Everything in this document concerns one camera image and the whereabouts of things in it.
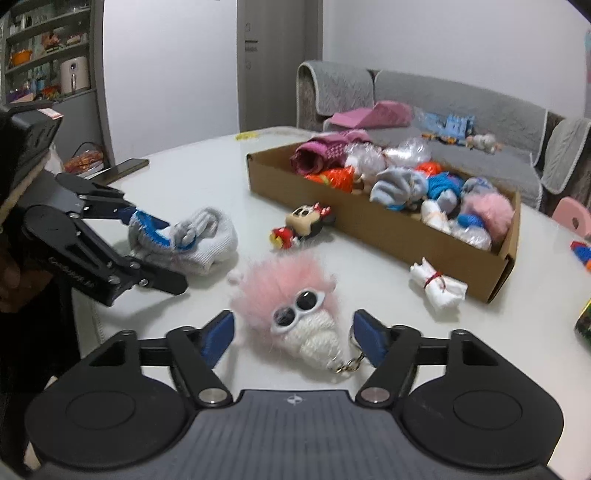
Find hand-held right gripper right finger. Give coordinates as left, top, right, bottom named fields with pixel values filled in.
left=353, top=310, right=502, bottom=408

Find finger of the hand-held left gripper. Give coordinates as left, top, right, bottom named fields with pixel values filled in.
left=46, top=222, right=189, bottom=308
left=55, top=173, right=172, bottom=237

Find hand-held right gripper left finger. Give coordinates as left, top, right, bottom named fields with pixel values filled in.
left=90, top=310, right=235, bottom=408

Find pink fluffy sunglasses keychain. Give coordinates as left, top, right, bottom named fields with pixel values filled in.
left=227, top=251, right=368, bottom=374

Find grey sock bundle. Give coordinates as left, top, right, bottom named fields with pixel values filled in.
left=128, top=208, right=239, bottom=277

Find shallow cardboard box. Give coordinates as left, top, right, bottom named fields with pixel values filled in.
left=246, top=141, right=522, bottom=304

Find light blue mesh cloth bundle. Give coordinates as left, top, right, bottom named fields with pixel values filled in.
left=369, top=167, right=430, bottom=210

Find pink fluffy blue sock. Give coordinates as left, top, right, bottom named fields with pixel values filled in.
left=455, top=191, right=515, bottom=245

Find black smartphone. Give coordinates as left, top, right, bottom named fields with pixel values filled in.
left=99, top=158, right=150, bottom=182

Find grey storage shelf unit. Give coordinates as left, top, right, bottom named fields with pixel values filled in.
left=0, top=0, right=112, bottom=167

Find white cloth bundle red band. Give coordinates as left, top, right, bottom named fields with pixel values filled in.
left=409, top=257, right=468, bottom=321

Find white air fryer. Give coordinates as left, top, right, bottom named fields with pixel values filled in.
left=60, top=56, right=90, bottom=93

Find cartoon mouse toy figure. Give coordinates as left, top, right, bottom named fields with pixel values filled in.
left=269, top=202, right=335, bottom=251

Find clear plastic bag bundle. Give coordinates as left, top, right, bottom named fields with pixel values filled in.
left=385, top=138, right=432, bottom=169
left=450, top=222, right=492, bottom=252
left=344, top=142, right=389, bottom=178

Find pink dotted sock bundle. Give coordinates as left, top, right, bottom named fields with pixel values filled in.
left=290, top=130, right=372, bottom=177

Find scattered colourful toy pieces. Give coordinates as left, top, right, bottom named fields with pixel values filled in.
left=421, top=133, right=467, bottom=146

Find dark yellow-edged packet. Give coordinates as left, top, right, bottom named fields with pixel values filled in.
left=575, top=298, right=591, bottom=340

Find grey door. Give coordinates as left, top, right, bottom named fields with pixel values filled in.
left=236, top=0, right=324, bottom=134

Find pink paper bag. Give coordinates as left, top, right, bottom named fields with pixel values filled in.
left=330, top=100, right=413, bottom=130

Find grey covered sofa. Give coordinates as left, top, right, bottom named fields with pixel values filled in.
left=295, top=60, right=591, bottom=215

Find pink white plush toy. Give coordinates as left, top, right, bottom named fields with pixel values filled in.
left=465, top=133, right=504, bottom=154

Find blue toy castle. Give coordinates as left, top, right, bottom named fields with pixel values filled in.
left=436, top=114, right=476, bottom=141

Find colourful toy brick block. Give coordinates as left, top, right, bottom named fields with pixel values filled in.
left=570, top=240, right=591, bottom=271

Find pink plastic chair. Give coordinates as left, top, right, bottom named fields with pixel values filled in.
left=551, top=196, right=591, bottom=241

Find grey knitted armrest cover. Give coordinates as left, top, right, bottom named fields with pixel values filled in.
left=540, top=117, right=591, bottom=195
left=297, top=60, right=376, bottom=117

